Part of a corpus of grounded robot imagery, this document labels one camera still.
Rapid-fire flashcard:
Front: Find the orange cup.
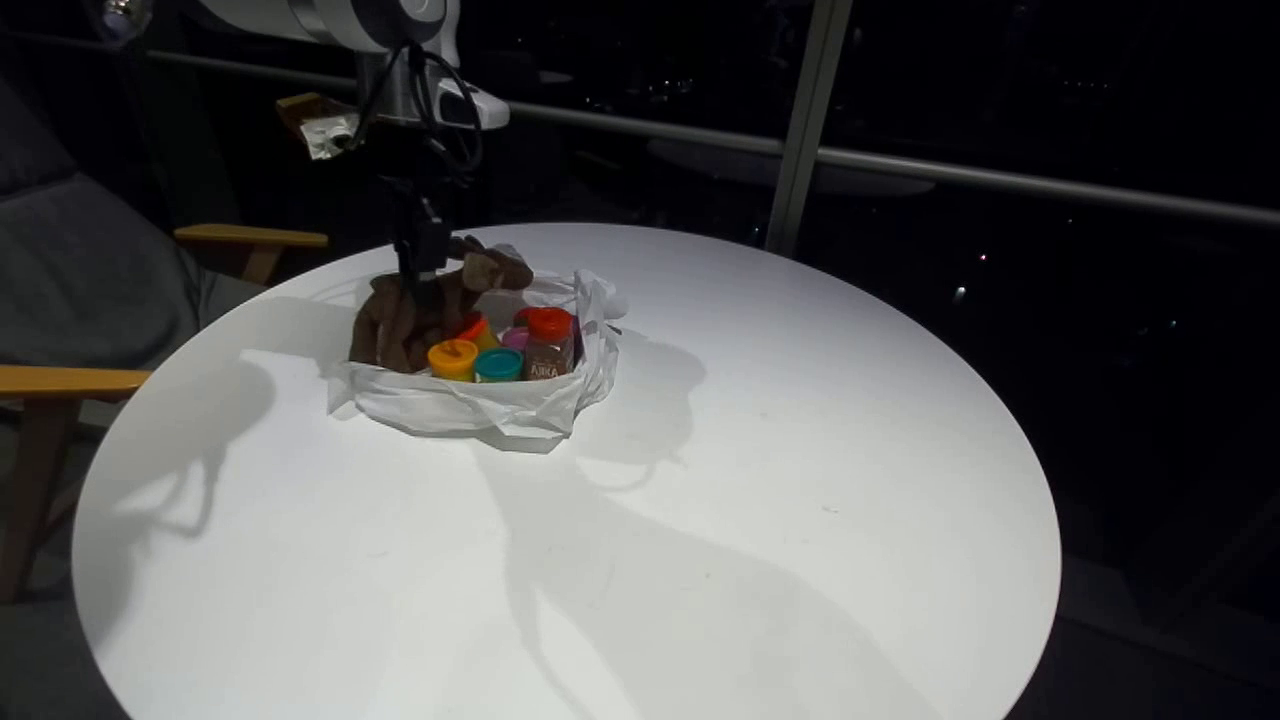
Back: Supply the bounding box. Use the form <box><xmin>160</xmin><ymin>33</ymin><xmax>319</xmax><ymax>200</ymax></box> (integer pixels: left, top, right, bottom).
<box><xmin>426</xmin><ymin>331</ymin><xmax>483</xmax><ymax>386</ymax></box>

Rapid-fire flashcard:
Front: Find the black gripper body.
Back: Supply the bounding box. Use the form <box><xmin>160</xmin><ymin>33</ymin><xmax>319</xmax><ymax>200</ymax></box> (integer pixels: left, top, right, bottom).
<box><xmin>360</xmin><ymin>121</ymin><xmax>481</xmax><ymax>221</ymax></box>

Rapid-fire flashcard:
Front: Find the teal lid play dough tub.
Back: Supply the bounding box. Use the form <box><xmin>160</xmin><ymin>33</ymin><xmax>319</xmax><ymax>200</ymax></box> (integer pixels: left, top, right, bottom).
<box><xmin>474</xmin><ymin>344</ymin><xmax>529</xmax><ymax>390</ymax></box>

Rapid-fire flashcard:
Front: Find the wooden armchair with grey cushion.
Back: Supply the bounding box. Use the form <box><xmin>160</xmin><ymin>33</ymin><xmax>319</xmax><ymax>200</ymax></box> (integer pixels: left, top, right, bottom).
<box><xmin>0</xmin><ymin>77</ymin><xmax>336</xmax><ymax>613</ymax></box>

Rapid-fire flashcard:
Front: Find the crumpled tape wad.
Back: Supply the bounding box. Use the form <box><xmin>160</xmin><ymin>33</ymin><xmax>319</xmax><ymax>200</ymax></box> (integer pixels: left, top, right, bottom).
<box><xmin>275</xmin><ymin>87</ymin><xmax>367</xmax><ymax>168</ymax></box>

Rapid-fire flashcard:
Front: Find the white plastic bag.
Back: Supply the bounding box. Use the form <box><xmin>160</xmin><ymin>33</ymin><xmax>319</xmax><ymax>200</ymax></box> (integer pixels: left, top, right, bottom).
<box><xmin>323</xmin><ymin>261</ymin><xmax>634</xmax><ymax>457</ymax></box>

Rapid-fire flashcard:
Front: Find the brown plush moose toy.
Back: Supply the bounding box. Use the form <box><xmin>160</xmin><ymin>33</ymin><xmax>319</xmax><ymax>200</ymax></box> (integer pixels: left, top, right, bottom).
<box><xmin>350</xmin><ymin>232</ymin><xmax>541</xmax><ymax>378</ymax></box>

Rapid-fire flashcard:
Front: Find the light vertical window post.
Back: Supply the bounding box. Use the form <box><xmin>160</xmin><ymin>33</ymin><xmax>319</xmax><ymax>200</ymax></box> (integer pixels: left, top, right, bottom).
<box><xmin>761</xmin><ymin>0</ymin><xmax>860</xmax><ymax>261</ymax></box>

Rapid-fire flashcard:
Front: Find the metal window railing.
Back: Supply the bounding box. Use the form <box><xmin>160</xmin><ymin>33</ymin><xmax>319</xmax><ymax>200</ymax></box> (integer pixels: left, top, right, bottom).
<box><xmin>138</xmin><ymin>44</ymin><xmax>1280</xmax><ymax>232</ymax></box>

